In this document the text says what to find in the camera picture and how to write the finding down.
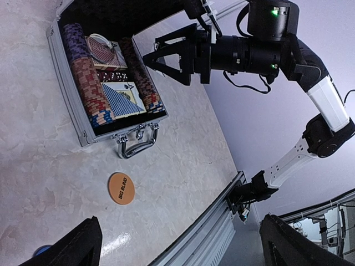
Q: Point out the blue playing card box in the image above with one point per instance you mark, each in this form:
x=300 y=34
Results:
x=123 y=99

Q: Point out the blue small blind button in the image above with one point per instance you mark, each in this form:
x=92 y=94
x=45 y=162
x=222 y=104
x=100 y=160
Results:
x=41 y=249

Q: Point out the aluminium poker chip case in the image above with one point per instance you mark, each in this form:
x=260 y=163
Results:
x=114 y=20

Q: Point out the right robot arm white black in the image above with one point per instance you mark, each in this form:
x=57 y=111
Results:
x=269 y=47

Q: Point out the clear round dealer button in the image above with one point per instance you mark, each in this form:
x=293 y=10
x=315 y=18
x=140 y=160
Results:
x=100 y=48

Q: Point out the orange big blind button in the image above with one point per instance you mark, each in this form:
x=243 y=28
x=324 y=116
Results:
x=121 y=188

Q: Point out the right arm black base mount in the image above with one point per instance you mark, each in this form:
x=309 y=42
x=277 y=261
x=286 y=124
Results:
x=242 y=197

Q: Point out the black dice row in case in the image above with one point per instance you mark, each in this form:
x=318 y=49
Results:
x=112 y=76

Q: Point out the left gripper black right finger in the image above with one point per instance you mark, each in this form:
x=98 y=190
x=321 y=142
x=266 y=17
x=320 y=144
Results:
x=283 y=245

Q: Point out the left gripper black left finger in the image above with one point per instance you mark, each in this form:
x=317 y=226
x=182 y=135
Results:
x=81 y=246

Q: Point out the aluminium front rail frame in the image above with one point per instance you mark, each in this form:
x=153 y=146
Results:
x=207 y=239

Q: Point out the chip row in case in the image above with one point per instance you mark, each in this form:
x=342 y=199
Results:
x=146 y=88
x=85 y=76

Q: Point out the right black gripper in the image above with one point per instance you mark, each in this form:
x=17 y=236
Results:
x=190 y=47

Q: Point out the chip row in case front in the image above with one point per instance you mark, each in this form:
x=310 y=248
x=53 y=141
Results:
x=85 y=76

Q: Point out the red playing card deck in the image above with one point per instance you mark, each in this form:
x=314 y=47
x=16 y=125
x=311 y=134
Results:
x=117 y=63

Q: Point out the chip row in case back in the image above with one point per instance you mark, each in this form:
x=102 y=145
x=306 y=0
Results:
x=146 y=88

